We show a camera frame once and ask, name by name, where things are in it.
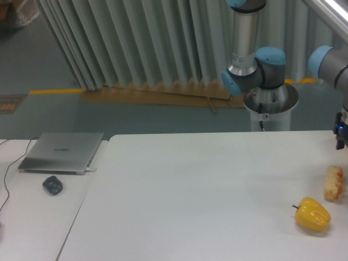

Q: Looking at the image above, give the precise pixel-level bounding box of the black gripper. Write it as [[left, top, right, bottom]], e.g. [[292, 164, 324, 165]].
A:
[[333, 112, 347, 150]]

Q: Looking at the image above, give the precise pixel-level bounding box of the toasted bread piece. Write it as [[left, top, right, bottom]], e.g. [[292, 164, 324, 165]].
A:
[[324, 165, 344, 201]]

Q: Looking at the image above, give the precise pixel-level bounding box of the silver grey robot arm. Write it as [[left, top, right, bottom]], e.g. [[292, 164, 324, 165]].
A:
[[221, 1, 347, 150]]

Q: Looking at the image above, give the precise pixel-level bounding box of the yellow bell pepper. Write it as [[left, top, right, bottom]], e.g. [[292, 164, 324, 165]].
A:
[[292, 197, 331, 232]]

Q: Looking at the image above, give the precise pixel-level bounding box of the brown cardboard sheet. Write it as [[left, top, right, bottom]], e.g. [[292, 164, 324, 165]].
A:
[[80, 79, 244, 114]]

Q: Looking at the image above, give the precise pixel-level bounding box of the pale green pleated curtain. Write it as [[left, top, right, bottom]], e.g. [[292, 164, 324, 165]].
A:
[[36, 0, 348, 91]]

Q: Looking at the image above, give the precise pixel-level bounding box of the silver closed laptop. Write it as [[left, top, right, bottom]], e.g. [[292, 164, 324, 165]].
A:
[[18, 132, 104, 175]]

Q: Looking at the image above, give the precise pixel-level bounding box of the dark grey earbuds case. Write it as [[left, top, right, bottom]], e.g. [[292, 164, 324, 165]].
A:
[[42, 176, 64, 196]]

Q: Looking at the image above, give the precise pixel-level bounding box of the white cylindrical robot pedestal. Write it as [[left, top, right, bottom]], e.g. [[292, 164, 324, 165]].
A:
[[243, 83, 299, 132]]

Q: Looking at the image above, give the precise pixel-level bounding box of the aluminium frame bar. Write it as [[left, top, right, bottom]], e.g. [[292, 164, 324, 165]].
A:
[[302, 0, 347, 45]]

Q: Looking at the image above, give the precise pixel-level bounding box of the thin black cable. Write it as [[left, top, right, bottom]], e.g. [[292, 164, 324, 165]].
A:
[[0, 136, 40, 213]]

